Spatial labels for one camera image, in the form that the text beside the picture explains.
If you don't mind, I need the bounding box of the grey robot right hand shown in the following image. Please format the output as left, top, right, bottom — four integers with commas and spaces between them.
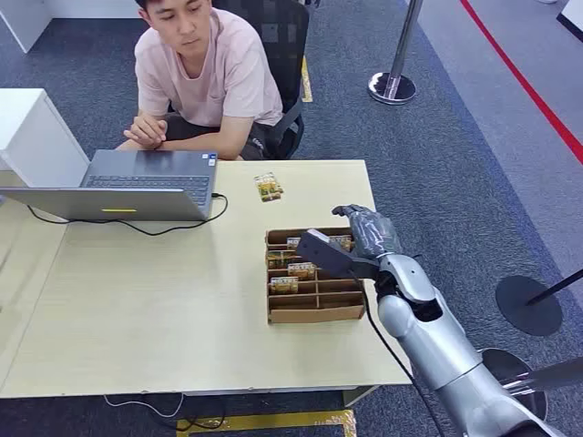
332, 203, 404, 261

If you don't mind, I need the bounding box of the white table leg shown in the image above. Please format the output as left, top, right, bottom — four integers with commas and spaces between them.
341, 385, 380, 409

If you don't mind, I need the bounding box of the black floor cable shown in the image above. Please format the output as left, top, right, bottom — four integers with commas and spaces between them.
174, 396, 227, 433

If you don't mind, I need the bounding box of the black stanchion with round base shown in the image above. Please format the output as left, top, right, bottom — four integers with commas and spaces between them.
495, 268, 583, 338
480, 348, 583, 422

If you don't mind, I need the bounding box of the chrome stanchion with round base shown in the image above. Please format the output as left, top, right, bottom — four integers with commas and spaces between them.
367, 0, 424, 107

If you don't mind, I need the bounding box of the white cabinet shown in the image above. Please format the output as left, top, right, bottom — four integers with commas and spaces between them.
0, 87, 91, 188

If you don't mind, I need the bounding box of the yellow floor tape strip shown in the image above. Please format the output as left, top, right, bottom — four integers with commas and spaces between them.
175, 409, 357, 437
301, 55, 314, 105

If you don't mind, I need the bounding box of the person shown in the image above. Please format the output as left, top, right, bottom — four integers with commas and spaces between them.
116, 0, 284, 162

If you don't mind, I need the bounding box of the black office chair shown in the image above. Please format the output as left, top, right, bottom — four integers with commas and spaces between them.
211, 0, 311, 161

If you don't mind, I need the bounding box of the cardboard divider box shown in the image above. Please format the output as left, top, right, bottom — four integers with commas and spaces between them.
264, 226, 366, 326

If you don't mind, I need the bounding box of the grey laptop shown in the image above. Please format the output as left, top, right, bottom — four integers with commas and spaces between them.
0, 149, 219, 223

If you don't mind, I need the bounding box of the white cable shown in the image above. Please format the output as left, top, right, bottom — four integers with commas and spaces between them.
103, 392, 186, 421

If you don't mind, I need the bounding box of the black laptop cable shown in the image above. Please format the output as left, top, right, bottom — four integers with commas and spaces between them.
26, 192, 229, 238

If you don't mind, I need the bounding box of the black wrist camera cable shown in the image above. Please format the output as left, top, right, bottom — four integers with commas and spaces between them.
349, 269, 446, 437

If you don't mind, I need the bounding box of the person's right hand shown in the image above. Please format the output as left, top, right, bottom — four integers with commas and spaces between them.
123, 111, 169, 151

